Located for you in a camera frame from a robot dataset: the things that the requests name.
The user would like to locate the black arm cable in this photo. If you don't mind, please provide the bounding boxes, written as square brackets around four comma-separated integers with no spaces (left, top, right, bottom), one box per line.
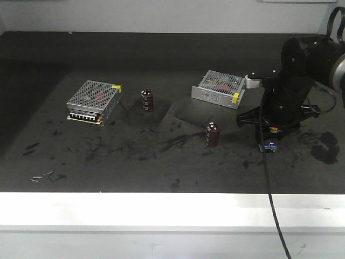
[257,63,293,259]

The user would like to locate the dark red capacitor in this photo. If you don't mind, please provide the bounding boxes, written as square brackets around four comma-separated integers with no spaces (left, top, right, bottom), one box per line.
[141,90,154,112]
[205,122,220,147]

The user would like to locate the right metal mesh power supply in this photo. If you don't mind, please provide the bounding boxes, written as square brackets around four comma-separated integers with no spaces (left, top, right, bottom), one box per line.
[191,70,245,110]

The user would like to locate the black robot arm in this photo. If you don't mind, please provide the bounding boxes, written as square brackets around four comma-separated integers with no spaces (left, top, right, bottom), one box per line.
[236,35,344,139]

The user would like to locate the yellow mushroom push button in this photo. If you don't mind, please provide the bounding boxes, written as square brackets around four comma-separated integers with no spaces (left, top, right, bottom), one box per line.
[256,127,279,153]

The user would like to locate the metal mesh power supply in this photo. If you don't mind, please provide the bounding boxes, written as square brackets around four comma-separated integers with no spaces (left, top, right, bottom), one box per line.
[191,70,245,110]
[66,80,123,126]

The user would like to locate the left dark red capacitor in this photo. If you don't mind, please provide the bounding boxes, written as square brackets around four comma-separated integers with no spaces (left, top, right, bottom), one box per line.
[141,90,154,112]

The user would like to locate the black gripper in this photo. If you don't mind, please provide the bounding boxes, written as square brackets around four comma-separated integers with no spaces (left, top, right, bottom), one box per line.
[236,76,320,140]

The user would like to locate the right dark red capacitor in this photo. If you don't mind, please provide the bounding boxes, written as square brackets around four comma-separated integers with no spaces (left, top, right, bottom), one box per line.
[205,122,220,147]

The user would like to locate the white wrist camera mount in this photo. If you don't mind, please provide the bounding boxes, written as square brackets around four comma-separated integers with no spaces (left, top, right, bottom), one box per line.
[245,70,277,89]

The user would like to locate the left metal mesh power supply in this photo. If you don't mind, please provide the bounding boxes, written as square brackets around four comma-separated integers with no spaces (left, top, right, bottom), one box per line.
[66,80,123,126]

